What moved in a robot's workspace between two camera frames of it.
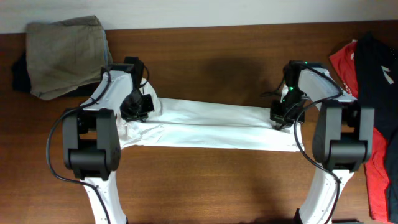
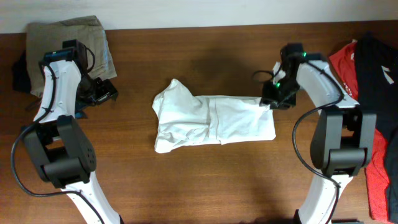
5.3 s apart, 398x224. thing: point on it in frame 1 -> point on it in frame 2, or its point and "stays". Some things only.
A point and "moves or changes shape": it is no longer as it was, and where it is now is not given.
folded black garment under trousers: (21, 83) stays
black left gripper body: (135, 104) -> (91, 89)
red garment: (344, 62) stays
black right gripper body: (285, 111) -> (281, 94)
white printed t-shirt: (186, 123) moves or changes shape
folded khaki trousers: (64, 53) stays
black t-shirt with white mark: (377, 71) stays
